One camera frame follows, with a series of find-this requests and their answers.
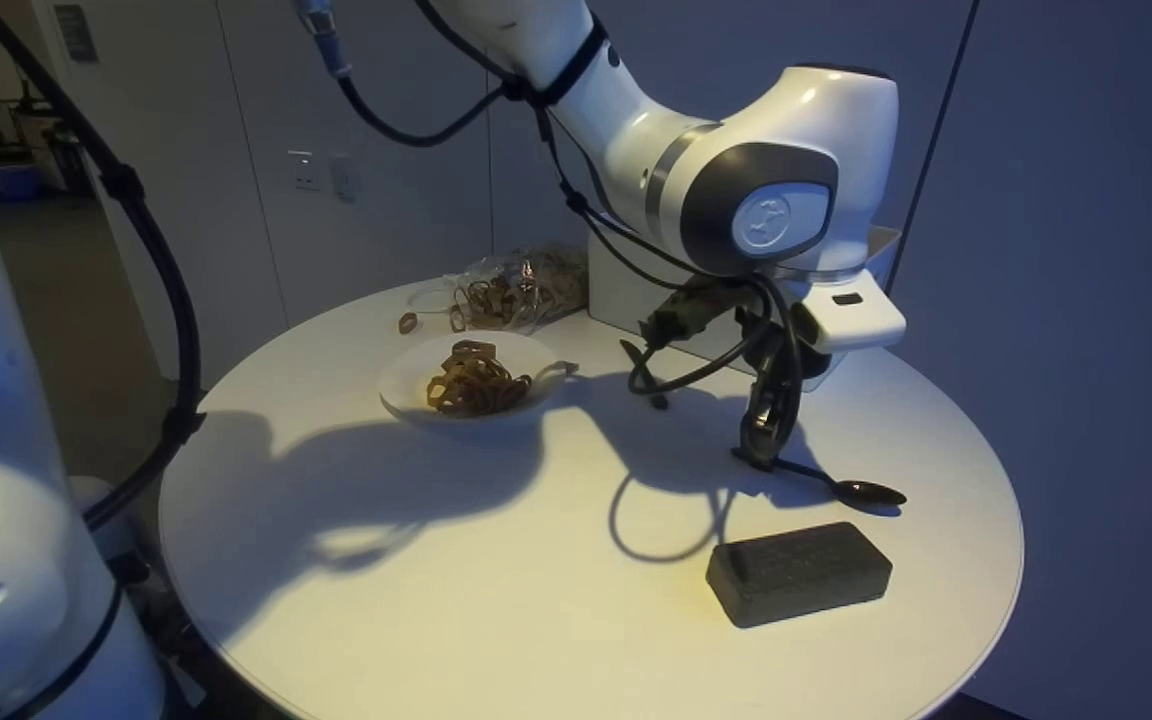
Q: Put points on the round white table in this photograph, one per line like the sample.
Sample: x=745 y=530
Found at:
x=356 y=567

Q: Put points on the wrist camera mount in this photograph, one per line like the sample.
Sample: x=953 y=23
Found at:
x=686 y=312

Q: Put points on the white round plate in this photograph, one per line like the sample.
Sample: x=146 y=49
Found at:
x=402 y=381

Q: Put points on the black rectangular sponge block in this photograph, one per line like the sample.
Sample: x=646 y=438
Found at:
x=796 y=572

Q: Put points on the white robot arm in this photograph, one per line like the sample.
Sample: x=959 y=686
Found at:
x=776 y=193

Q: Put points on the white plastic storage box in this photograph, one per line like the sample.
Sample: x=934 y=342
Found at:
x=618 y=285

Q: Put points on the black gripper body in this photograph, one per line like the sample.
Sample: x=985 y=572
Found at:
x=787 y=361

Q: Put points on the stray rubber band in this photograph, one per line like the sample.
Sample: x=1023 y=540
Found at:
x=408 y=321

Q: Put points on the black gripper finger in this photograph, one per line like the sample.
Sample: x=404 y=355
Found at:
x=759 y=440

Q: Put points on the pile of rubber bands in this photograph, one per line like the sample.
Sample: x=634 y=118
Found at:
x=473 y=381

